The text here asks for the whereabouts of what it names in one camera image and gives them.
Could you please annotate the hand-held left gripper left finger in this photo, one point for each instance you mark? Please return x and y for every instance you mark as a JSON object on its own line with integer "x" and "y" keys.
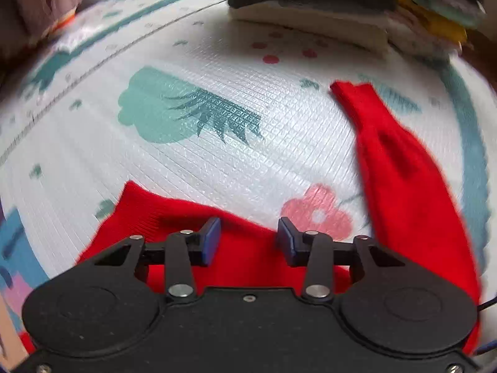
{"x": 211, "y": 241}

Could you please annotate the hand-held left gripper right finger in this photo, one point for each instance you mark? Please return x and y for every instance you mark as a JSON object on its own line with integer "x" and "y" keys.
{"x": 285, "y": 241}

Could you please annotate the red knit sweater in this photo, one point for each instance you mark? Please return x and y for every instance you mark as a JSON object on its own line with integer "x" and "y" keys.
{"x": 396, "y": 186}

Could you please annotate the dark and white folded clothes stack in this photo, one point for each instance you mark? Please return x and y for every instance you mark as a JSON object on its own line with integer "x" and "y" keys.
{"x": 310, "y": 11}

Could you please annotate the colourful folded clothes stack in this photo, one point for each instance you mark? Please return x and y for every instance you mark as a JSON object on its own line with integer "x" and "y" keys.
{"x": 435, "y": 11}

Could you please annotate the printed foam play mat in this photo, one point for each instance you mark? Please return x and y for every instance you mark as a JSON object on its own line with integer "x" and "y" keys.
{"x": 194, "y": 163}

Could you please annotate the small orange item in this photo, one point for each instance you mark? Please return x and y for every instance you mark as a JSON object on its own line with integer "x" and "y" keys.
{"x": 65, "y": 19}

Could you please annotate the brown cloth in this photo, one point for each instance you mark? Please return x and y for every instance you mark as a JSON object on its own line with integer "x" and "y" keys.
{"x": 35, "y": 0}

